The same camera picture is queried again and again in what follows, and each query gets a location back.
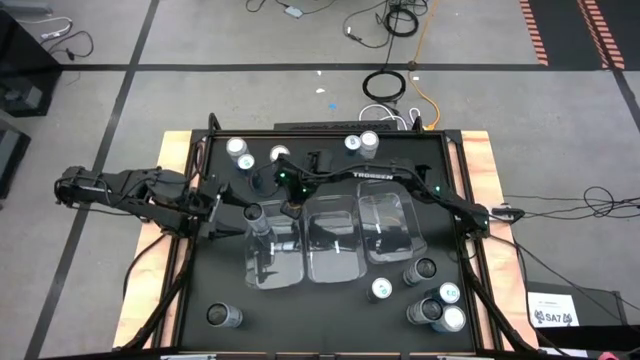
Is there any white cable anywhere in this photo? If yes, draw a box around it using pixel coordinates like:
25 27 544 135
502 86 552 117
17 16 74 41
358 102 422 130

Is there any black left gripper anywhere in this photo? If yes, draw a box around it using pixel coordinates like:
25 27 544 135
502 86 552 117
191 174 252 241

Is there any black sign stand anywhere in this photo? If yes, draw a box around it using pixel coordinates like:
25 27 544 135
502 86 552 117
523 281 640 352

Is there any orange cable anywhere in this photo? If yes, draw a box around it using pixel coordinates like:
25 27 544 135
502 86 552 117
406 0 443 132

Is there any black computer case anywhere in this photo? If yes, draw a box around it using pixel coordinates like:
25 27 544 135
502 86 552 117
272 120 400 133

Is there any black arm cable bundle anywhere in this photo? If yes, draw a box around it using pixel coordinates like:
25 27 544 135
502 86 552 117
499 184 640 222

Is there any black metal table frame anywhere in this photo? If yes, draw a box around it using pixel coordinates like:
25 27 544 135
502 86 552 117
117 112 541 360

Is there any white paper sign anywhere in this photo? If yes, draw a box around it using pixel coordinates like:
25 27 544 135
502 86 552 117
525 291 581 329

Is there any grey flat object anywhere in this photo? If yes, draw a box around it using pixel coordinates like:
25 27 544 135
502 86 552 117
0 0 54 15

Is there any dark grey box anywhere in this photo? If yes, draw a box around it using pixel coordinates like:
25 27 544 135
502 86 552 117
0 118 32 200

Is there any black cabinet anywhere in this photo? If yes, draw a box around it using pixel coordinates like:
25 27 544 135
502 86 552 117
0 9 64 119

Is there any black looped cable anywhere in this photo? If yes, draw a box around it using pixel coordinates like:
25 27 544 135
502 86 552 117
38 30 95 63
342 0 431 50

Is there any wooden table board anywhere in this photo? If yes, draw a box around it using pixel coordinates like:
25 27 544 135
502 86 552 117
112 129 541 351

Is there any blue silver Red Bull can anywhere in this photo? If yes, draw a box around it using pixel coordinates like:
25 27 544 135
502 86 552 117
236 153 264 191
367 276 395 304
342 133 363 161
424 281 462 306

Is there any clear plastic bin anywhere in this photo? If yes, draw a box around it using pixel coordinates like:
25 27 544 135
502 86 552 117
243 198 307 293
356 179 430 267
304 193 368 285

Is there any black coiled floor cable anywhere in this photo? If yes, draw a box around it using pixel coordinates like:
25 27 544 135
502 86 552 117
361 69 408 104

